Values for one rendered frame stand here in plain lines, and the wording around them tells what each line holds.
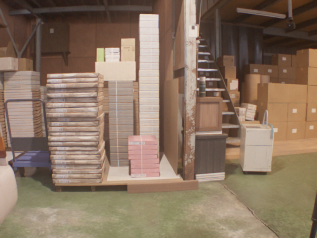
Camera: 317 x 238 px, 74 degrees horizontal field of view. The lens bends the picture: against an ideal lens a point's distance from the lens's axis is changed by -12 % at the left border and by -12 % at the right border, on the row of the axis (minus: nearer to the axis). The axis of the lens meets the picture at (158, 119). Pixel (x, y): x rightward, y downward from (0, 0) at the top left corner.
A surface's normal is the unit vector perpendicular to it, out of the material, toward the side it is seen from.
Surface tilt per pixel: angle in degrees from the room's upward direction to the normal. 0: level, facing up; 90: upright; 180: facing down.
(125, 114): 90
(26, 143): 99
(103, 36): 90
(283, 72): 90
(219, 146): 90
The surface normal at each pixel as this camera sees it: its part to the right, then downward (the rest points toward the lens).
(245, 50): -0.37, 0.12
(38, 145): 0.13, 0.27
